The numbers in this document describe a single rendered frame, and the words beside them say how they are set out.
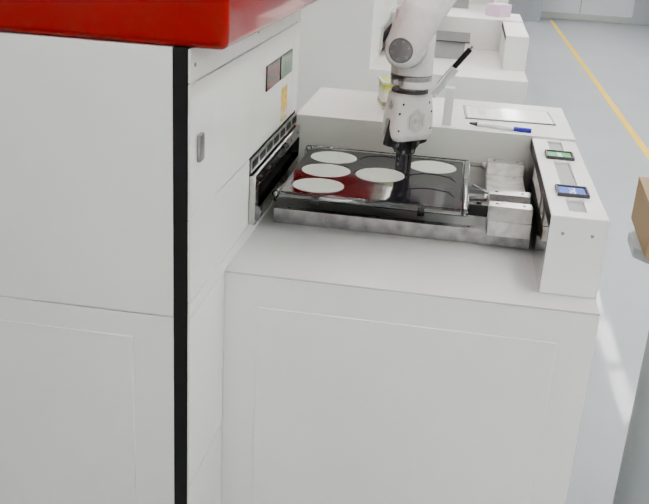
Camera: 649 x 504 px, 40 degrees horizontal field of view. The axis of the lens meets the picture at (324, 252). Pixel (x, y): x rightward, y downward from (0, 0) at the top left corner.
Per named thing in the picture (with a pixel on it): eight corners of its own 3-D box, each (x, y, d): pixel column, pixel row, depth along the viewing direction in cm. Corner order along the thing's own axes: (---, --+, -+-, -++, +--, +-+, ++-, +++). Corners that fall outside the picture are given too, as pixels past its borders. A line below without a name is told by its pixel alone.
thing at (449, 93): (425, 124, 200) (431, 64, 196) (426, 120, 204) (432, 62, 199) (452, 126, 200) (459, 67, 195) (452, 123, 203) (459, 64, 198)
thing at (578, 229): (539, 293, 150) (551, 214, 145) (523, 198, 201) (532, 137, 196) (596, 299, 149) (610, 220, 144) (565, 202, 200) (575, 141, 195)
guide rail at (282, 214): (272, 222, 176) (273, 207, 175) (274, 218, 178) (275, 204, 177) (528, 249, 170) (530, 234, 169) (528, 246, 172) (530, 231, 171)
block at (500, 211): (487, 219, 166) (489, 204, 165) (487, 214, 169) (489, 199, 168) (531, 224, 165) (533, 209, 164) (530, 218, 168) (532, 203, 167)
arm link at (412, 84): (406, 78, 173) (405, 94, 175) (440, 76, 178) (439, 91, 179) (380, 71, 180) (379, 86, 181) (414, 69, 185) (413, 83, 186)
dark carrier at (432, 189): (278, 193, 169) (278, 190, 169) (310, 149, 201) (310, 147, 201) (460, 212, 165) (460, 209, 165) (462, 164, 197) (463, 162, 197)
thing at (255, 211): (246, 224, 166) (247, 175, 162) (291, 164, 207) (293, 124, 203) (255, 225, 166) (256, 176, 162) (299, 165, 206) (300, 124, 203)
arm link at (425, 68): (426, 79, 173) (436, 72, 182) (433, 10, 169) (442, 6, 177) (384, 75, 176) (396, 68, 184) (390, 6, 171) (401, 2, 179)
